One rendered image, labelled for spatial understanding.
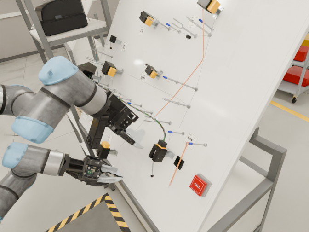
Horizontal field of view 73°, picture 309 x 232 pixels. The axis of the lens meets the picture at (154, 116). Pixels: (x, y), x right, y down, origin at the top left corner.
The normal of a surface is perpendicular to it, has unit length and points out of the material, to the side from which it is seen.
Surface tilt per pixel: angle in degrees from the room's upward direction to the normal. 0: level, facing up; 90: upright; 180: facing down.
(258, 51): 53
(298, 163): 0
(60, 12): 90
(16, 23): 90
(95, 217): 0
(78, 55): 90
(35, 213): 0
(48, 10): 90
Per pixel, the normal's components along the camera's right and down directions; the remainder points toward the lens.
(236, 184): -0.13, -0.81
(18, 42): 0.43, 0.47
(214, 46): -0.73, -0.15
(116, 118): -0.49, -0.51
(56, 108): 0.68, 0.23
